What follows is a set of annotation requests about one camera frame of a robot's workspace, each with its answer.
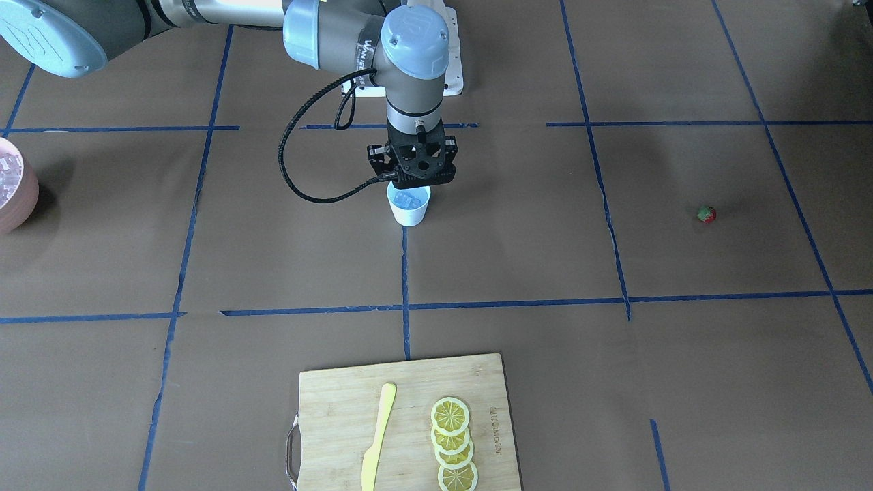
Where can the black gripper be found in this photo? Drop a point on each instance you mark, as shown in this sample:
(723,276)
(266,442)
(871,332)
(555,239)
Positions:
(376,159)

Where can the red toy strawberry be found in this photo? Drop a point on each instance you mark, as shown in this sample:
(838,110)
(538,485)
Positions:
(706,214)

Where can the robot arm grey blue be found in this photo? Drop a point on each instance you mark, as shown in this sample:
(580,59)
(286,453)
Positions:
(75,38)

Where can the light blue cup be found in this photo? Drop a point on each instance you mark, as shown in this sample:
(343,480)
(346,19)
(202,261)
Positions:
(408,217)

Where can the clear ice cubes pile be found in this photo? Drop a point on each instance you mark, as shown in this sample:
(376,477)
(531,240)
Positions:
(12,174)

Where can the yellow plastic knife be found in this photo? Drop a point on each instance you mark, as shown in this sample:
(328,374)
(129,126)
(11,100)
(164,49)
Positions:
(371,456)

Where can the wooden cutting board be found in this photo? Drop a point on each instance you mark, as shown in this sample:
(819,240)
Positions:
(335,420)

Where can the lemon slices row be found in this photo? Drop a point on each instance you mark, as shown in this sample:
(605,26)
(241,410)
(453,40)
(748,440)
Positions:
(453,446)

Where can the pink bowl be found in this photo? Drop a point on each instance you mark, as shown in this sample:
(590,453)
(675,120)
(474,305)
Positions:
(19,187)

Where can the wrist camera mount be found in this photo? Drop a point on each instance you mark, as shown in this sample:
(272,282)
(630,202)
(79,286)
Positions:
(414,165)

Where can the white camera post with base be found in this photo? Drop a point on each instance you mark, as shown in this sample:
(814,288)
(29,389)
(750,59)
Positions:
(451,68)

